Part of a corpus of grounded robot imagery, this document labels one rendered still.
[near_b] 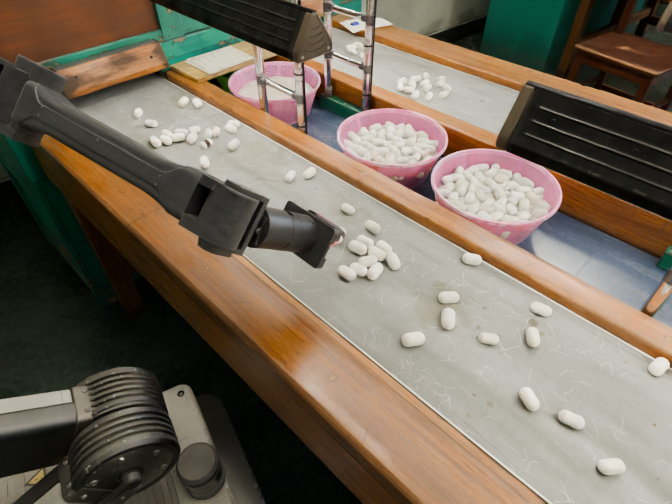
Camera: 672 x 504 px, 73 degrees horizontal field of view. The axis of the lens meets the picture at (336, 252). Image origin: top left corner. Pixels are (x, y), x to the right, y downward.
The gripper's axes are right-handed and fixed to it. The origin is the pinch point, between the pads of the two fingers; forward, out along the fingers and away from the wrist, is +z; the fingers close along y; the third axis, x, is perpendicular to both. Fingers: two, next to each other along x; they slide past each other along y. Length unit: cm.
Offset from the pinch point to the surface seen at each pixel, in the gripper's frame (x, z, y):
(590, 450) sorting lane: 5.9, 6.0, -45.4
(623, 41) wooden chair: -124, 211, 27
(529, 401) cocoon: 4.9, 4.6, -36.6
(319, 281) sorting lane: 8.6, 2.7, 0.6
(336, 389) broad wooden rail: 15.3, -9.5, -16.9
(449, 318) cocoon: 2.1, 7.2, -21.0
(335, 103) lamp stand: -23, 47, 50
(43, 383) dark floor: 97, 11, 82
